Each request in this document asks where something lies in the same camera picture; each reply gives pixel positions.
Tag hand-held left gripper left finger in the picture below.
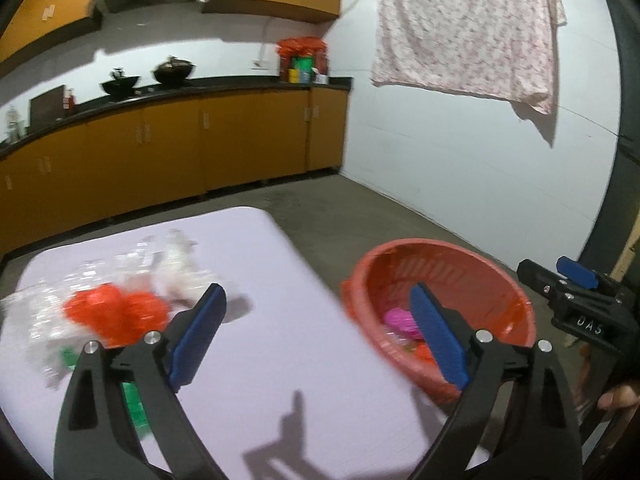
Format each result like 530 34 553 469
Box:
52 282 228 480

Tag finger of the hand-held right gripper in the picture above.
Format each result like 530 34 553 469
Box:
516 258 567 307
556 256 599 291

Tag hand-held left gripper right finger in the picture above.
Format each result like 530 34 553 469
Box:
407 282 583 480

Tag pink plastic wrapper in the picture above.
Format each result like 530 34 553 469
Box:
384 307 423 341

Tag red plastic basket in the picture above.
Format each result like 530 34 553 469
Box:
340 239 537 406

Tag person's right hand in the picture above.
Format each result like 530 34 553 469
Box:
598 384 640 411

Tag wooden slat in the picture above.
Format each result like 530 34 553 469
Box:
611 227 640 283

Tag small green plastic bag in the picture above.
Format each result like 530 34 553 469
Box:
60 350 151 431

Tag lilac covered table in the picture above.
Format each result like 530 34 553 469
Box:
0 207 496 480

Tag clear bubble wrap sheet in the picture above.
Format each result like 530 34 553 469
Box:
0 230 221 391

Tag wooden lower cabinets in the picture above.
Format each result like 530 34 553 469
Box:
0 85 348 256

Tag black kitchen countertop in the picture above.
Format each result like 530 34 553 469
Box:
0 76 353 158

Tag floral hanging bed sheet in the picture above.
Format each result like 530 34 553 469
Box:
370 0 568 148

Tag black wok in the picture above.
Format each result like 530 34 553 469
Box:
100 67 142 96

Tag black lidded pan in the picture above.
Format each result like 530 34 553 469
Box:
152 56 196 83

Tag brown cutting board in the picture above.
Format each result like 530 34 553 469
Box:
29 85 66 126

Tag clear plastic jar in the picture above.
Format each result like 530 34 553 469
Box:
4 106 22 141

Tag orange bag covering rack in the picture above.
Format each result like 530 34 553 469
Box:
277 36 328 58

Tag white power cable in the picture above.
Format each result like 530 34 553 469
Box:
255 17 273 66

